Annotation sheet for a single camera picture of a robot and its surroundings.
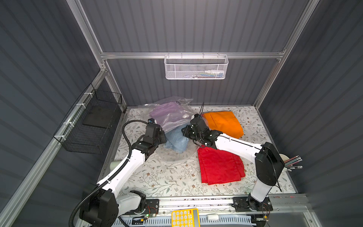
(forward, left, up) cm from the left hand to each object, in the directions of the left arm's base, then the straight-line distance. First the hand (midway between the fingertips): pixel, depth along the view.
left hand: (163, 134), depth 82 cm
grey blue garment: (-3, -8, -2) cm, 8 cm away
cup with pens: (-15, -71, -7) cm, 73 cm away
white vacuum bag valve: (+14, -13, +1) cm, 19 cm away
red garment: (-15, -32, -12) cm, 38 cm away
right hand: (+3, -11, +1) cm, 11 cm away
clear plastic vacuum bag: (-4, -1, -18) cm, 19 cm away
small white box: (-39, -26, -15) cm, 49 cm away
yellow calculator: (-39, -13, -16) cm, 44 cm away
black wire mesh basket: (-3, +38, +11) cm, 40 cm away
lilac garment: (+15, -2, +3) cm, 15 cm away
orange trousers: (+16, -43, -9) cm, 46 cm away
